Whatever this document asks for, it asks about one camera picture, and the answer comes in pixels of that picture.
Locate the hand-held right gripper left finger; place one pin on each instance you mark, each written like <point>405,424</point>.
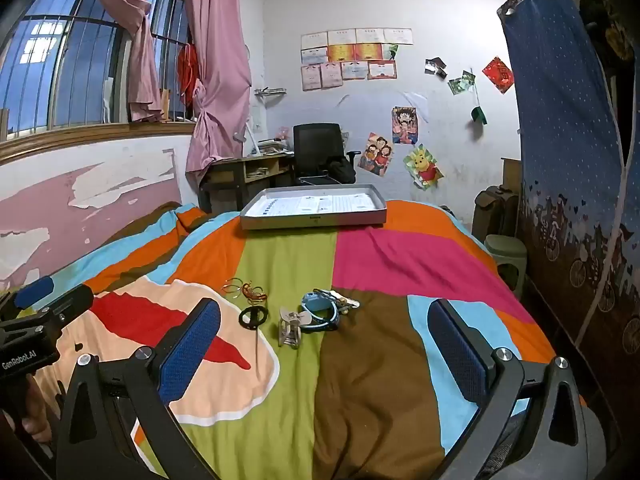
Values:
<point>192,347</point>

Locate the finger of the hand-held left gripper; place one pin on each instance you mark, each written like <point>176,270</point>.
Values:
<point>35,292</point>
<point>70,305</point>

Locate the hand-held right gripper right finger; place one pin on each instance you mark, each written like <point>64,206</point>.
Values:
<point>452,352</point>

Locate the silver hair claw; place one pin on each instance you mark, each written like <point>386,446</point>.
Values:
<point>290,332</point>

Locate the blue wristwatch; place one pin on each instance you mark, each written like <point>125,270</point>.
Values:
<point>314,299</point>

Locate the grey shallow tray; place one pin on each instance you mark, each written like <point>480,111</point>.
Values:
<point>310,221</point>

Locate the person's left hand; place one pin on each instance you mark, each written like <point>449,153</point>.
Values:
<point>36,422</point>

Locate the green plastic stool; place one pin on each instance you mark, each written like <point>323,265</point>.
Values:
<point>505,250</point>

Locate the colourful patchwork blanket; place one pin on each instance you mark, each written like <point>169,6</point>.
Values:
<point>300,410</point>

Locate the wooden desk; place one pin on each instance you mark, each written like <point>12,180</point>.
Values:
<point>225,175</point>

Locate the yellow bear poster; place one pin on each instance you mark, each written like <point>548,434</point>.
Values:
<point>424,166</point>

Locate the wooden cabinet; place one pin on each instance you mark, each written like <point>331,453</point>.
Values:
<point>511,172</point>

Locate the white printed paper sheet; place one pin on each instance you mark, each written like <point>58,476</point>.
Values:
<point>320,205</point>

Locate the cartoon family poster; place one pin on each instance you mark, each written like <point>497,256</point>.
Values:
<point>375,155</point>

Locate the pile of papers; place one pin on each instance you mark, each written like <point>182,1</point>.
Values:
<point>272,147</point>

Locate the white desk lamp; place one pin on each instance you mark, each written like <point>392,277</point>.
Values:
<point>251,135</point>

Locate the barred window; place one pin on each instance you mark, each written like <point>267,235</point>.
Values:
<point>60,70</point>

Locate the anime character poster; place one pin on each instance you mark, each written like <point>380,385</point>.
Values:
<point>405,125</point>

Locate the black office chair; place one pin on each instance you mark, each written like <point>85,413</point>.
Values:
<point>317,145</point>

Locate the red hanging ornament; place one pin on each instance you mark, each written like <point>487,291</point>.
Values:
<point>187,67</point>

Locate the blue printed curtain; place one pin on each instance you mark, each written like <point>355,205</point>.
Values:
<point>560,110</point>

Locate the red paper envelope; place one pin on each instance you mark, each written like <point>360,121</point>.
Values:
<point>499,74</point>

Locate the pink curtain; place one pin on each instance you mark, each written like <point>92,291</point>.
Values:
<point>135,20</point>
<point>217,60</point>

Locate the dark hanging clothes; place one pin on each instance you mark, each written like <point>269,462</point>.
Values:
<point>597,20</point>

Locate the small wall shelf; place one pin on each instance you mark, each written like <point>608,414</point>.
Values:
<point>270,91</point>

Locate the green wall photo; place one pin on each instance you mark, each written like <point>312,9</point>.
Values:
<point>462,83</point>

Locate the dark wall photo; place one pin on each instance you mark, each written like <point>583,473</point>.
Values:
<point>435,66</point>

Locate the group of wall certificates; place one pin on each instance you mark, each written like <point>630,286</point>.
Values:
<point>350,60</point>

